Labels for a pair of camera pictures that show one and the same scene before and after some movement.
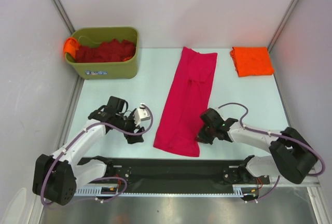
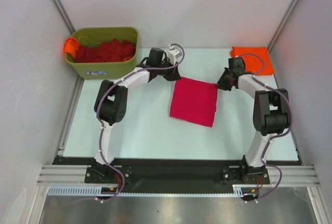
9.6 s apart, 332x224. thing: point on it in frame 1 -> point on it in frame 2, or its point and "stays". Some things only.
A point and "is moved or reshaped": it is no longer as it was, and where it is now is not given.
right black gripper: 209,140 -> 221,84
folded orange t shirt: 252,61 stays
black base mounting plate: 172,172 stays
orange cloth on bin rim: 71,45 stays
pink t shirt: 187,101 is moved or reshaped
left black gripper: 134,138 -> 173,75
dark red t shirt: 113,51 stays
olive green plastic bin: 126,69 stays
